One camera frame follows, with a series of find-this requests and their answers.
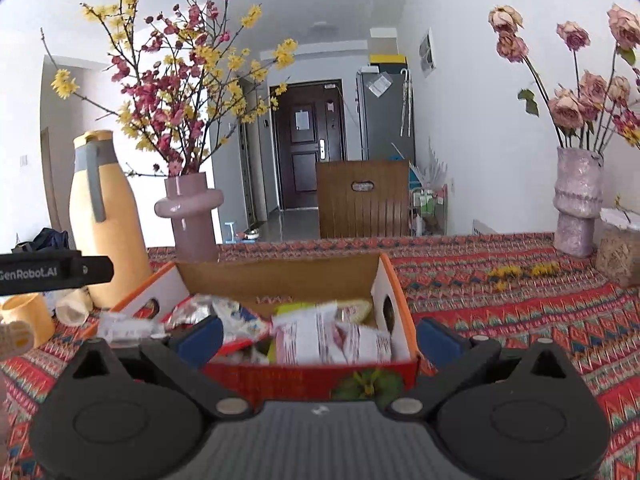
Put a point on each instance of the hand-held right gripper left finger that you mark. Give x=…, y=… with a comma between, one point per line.
x=200, y=342

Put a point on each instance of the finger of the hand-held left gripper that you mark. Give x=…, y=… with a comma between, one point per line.
x=97, y=270

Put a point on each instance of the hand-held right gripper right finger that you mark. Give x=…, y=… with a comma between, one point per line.
x=437, y=342

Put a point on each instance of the light green snack packet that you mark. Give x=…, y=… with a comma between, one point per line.
x=295, y=308

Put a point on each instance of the red cardboard box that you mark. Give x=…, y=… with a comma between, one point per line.
x=280, y=277

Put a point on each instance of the white red-print snack packet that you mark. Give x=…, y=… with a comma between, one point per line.
x=310, y=340

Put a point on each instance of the person's left hand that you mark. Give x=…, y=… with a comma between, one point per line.
x=15, y=340

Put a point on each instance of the dark bag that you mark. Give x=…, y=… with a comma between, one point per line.
x=42, y=240

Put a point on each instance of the yellow thermos jug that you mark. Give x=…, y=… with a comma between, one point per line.
x=100, y=230

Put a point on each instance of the yellow mug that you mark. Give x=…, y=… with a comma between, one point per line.
x=27, y=317

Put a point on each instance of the cream paper cup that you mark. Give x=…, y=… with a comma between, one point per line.
x=75, y=307

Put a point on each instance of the fallen yellow petals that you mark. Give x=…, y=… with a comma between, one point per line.
x=505, y=273

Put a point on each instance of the small storage rack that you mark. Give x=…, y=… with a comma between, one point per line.
x=427, y=210

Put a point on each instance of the wooden chair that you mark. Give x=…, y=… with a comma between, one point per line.
x=362, y=210

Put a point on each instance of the white dried grass bundle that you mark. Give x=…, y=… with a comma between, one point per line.
x=435, y=165

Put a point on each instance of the pink textured vase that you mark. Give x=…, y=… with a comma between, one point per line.
x=577, y=200

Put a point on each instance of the yellow and pink blossom branches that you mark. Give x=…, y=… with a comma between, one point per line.
x=175, y=85

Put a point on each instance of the clear cereal jar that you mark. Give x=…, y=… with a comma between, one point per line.
x=620, y=252

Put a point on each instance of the dark brown door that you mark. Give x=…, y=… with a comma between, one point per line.
x=310, y=160

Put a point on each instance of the grey refrigerator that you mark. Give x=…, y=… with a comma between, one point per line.
x=385, y=120

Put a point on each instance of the white umbrella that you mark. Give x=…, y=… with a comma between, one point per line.
x=406, y=102

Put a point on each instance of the dried pink roses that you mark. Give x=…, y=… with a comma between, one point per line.
x=567, y=107

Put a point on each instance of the yellow box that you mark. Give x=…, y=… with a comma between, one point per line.
x=387, y=58

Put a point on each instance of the red yellow berry branches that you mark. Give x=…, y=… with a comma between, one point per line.
x=631, y=127

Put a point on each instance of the white wall panel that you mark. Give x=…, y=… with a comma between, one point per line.
x=426, y=52

